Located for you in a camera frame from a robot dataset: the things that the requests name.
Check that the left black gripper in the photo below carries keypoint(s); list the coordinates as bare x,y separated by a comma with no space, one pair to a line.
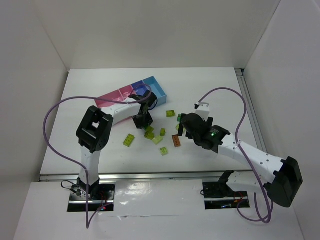
143,120

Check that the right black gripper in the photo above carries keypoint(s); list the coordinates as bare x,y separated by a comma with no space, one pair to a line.
186,126

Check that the brown orange lego brick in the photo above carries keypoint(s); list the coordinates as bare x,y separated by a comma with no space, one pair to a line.
176,141

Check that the lime lego brick top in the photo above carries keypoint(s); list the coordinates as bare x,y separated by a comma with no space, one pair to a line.
170,113

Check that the small lime lego brick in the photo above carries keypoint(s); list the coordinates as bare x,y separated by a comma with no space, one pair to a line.
162,132

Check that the lime long lego brick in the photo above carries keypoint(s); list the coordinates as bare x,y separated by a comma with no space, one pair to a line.
128,140

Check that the pale yellow lego brick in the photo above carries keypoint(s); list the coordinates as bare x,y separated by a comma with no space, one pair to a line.
157,139

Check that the pale lime lego bottom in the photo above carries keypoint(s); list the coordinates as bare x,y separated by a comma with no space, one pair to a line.
163,151

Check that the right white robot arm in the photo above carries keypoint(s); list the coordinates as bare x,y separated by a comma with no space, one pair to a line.
280,178

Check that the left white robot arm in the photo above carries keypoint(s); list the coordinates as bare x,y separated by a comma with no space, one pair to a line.
95,129

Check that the purple-blue container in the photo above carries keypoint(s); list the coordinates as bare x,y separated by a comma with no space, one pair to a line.
138,88

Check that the large pink container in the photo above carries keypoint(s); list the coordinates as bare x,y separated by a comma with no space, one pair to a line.
110,98

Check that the small pink container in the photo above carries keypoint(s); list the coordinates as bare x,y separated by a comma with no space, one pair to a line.
126,91

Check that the light blue container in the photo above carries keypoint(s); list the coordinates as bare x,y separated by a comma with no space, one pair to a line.
156,89

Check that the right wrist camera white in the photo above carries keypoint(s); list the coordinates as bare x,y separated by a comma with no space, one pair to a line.
202,109

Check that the aluminium front rail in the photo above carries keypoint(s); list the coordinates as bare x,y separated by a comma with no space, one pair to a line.
138,176

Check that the aluminium rail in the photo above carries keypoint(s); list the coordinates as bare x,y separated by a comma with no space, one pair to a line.
138,176
250,109

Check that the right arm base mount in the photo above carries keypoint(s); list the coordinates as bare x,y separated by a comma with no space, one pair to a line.
218,196

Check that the aluminium right rail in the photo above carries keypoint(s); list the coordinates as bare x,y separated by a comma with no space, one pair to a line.
250,109

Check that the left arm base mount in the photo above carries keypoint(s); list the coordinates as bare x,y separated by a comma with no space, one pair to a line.
103,198

